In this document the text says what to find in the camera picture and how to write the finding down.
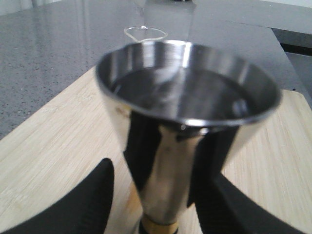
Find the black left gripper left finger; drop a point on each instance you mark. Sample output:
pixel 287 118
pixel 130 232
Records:
pixel 84 210

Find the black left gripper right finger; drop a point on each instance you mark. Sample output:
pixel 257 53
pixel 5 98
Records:
pixel 223 209

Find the steel double jigger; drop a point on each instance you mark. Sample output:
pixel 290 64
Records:
pixel 179 110

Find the glass beaker with liquid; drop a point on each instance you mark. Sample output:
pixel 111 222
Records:
pixel 143 33

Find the wooden cutting board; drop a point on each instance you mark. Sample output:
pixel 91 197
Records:
pixel 59 145

